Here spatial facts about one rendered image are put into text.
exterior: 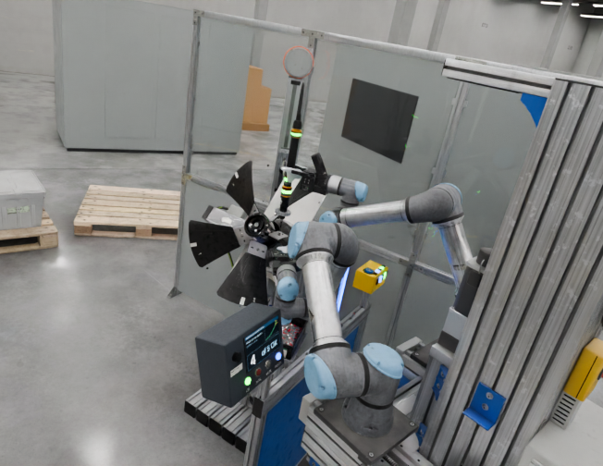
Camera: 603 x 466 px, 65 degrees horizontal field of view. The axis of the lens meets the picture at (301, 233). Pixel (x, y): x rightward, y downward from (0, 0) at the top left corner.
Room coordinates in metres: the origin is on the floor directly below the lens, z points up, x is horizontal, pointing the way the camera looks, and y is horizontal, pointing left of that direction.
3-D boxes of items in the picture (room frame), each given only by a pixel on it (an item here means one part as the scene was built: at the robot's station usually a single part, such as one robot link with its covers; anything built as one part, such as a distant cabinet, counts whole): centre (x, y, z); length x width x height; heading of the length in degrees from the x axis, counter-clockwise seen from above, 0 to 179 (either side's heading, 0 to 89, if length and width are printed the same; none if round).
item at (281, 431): (1.65, -0.17, 0.45); 0.82 x 0.02 x 0.66; 152
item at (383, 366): (1.07, -0.28, 1.20); 0.13 x 0.12 x 0.14; 110
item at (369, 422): (1.07, -0.29, 1.09); 0.15 x 0.15 x 0.10
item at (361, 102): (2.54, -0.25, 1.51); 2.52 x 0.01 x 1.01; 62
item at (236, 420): (2.15, 0.12, 0.04); 0.62 x 0.45 x 0.08; 152
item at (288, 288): (1.51, 0.01, 1.17); 0.11 x 0.08 x 0.09; 9
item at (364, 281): (2.00, -0.36, 1.02); 0.16 x 0.10 x 0.11; 152
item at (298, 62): (2.63, 0.18, 1.88); 0.16 x 0.07 x 0.16; 97
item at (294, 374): (1.65, -0.17, 0.82); 0.90 x 0.04 x 0.08; 152
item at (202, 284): (2.54, -0.25, 0.50); 2.59 x 0.03 x 0.91; 62
